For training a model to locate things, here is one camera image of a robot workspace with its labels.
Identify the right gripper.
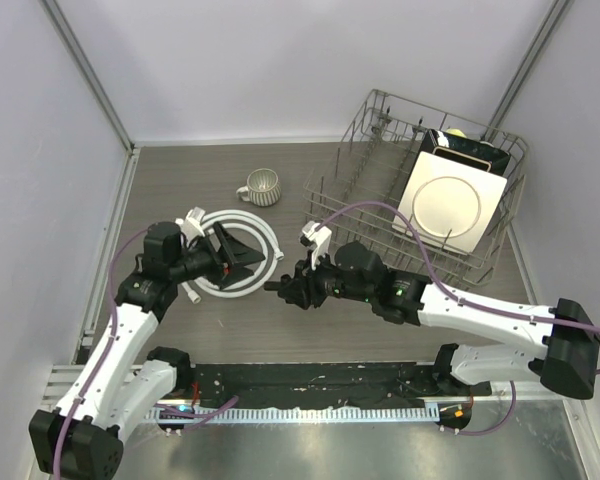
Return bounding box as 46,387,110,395
280,247,375,309

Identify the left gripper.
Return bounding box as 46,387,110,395
169,222,264,289

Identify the white hose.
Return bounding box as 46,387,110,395
173,209,286,305

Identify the black T-shaped hose connector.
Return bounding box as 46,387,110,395
263,278,292,298

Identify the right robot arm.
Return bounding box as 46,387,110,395
265,241,600,400

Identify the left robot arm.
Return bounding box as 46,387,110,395
29,221,266,479

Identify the striped ceramic mug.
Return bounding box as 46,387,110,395
236,168,282,207

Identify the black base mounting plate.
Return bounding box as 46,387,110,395
177,362,469,410

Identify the white square plate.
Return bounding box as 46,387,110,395
392,152,507,254

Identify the black square plate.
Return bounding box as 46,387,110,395
418,129,511,176

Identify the yellow-green cup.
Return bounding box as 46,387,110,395
445,128,468,138

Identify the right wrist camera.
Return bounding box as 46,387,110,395
300,221,332,270

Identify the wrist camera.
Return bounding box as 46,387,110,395
300,221,332,270
175,207,206,242

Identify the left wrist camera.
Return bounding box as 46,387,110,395
175,207,206,242

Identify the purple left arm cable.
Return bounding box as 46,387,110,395
52,227,154,476

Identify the white slotted cable duct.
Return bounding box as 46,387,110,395
145,404,439,425

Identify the grey wire dish rack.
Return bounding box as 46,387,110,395
304,89,529,289

